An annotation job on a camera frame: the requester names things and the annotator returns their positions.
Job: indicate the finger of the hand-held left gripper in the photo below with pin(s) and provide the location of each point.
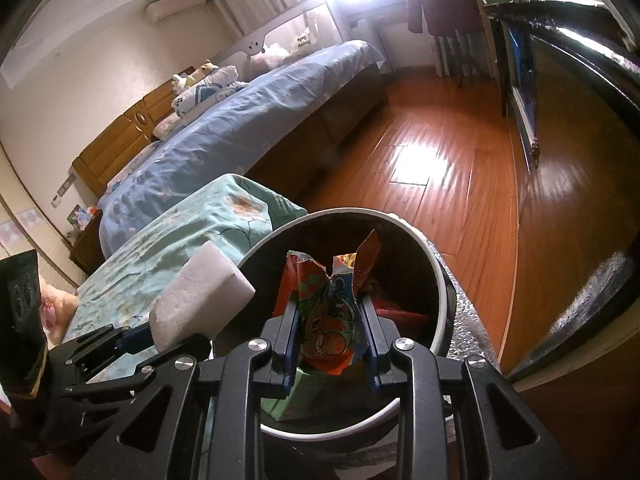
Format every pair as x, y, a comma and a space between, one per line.
100, 342
145, 372

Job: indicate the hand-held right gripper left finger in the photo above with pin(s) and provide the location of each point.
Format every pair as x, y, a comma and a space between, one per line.
287, 340

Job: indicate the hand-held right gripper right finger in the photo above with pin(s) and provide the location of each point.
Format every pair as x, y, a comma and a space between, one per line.
372, 345

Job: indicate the orange snack bag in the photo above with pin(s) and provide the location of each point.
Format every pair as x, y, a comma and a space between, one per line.
325, 320

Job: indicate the green cardboard box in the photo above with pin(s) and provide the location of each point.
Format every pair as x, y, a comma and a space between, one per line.
310, 395

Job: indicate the white foam block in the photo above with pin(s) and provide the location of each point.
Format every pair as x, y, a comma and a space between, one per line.
200, 295

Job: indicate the dark wooden nightstand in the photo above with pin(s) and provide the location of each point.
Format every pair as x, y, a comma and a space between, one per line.
87, 245

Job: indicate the teal floral bedspread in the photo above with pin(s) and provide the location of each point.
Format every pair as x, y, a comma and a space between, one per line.
165, 240

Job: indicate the wooden headboard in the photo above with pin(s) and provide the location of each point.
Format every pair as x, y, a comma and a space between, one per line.
115, 150

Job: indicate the bed with blue sheet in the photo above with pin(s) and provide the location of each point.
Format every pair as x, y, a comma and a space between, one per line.
240, 120

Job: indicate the white pink pillow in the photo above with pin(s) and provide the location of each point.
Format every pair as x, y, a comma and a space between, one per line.
167, 125

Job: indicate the blue white folded quilt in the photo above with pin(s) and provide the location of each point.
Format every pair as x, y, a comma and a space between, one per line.
210, 90

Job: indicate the pink white bundle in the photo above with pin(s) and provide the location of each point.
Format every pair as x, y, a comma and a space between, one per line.
270, 60

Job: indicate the white plush toy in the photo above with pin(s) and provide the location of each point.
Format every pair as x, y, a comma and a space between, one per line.
192, 76

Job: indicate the white radiator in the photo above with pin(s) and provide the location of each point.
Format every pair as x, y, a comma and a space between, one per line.
457, 55

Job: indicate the black glass-door cabinet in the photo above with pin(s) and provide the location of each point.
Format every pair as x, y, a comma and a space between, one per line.
575, 110

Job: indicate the wooden desk with drawers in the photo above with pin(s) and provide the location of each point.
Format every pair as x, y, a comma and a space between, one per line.
370, 17

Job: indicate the white air conditioner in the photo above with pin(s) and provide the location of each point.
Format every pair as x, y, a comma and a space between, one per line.
175, 5

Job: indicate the small photo frame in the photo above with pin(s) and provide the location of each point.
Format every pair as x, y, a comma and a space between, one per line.
81, 216

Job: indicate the wall switch panel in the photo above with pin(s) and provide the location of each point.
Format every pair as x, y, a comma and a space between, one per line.
62, 191

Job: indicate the grey bed guard rail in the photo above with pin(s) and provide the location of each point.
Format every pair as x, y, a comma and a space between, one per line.
280, 25

